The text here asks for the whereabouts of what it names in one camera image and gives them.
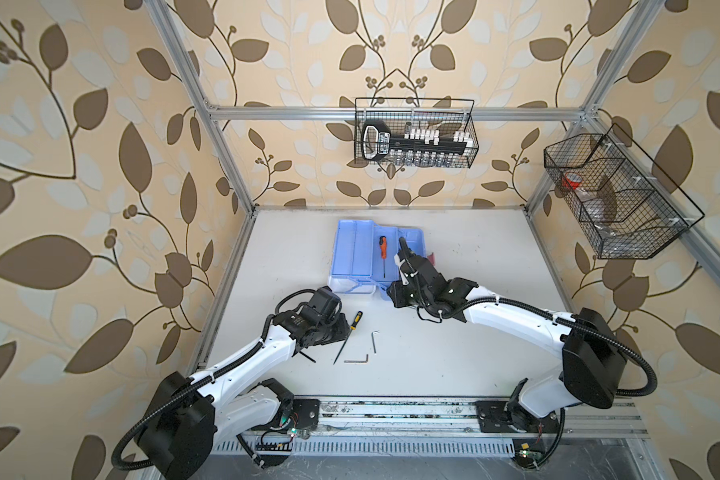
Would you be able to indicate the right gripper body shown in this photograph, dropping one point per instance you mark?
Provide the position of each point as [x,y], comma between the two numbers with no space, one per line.
[403,294]

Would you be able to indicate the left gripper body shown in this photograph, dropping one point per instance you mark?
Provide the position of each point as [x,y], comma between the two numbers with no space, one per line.
[333,330]

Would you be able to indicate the red handled screwdriver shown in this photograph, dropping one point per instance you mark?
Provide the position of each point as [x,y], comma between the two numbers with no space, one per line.
[383,245]

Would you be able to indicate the white and blue tool box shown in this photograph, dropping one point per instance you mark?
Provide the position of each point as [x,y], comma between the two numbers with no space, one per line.
[356,264]

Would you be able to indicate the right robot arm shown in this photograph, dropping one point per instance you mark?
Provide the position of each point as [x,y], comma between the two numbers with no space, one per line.
[594,367]

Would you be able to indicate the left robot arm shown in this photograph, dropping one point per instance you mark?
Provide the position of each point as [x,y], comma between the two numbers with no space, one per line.
[188,415]

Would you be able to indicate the flat lying hex key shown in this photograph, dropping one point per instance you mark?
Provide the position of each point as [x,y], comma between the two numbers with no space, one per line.
[364,360]

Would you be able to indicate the upright small hex key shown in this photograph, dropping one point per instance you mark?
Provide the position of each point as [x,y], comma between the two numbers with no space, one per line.
[374,334]

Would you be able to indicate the black socket set holder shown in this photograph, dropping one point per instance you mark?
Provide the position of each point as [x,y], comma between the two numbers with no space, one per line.
[377,141]

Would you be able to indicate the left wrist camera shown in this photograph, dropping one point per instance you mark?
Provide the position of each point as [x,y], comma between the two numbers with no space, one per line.
[325,302]

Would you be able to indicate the black yellow handled screwdriver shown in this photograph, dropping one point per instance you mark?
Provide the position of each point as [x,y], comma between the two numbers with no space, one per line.
[352,328]

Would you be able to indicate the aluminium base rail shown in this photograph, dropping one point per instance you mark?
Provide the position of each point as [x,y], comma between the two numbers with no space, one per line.
[454,416]

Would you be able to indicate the back wire basket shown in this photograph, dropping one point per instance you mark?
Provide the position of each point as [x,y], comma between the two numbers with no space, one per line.
[447,117]

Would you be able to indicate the wire basket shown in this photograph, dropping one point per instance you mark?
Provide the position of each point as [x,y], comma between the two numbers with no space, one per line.
[447,117]
[628,206]

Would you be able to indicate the right wire basket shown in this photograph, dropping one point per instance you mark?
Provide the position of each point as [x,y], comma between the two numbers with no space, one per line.
[628,206]

